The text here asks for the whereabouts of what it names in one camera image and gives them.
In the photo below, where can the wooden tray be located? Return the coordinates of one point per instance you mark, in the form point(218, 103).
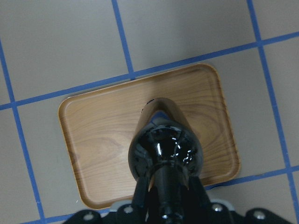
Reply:
point(98, 127)

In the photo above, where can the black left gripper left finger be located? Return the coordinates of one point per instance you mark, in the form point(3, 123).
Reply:
point(140, 193)

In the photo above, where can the dark wine bottle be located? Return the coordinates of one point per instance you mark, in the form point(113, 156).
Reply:
point(166, 151)

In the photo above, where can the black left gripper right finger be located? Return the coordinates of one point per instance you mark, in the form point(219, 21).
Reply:
point(198, 193)

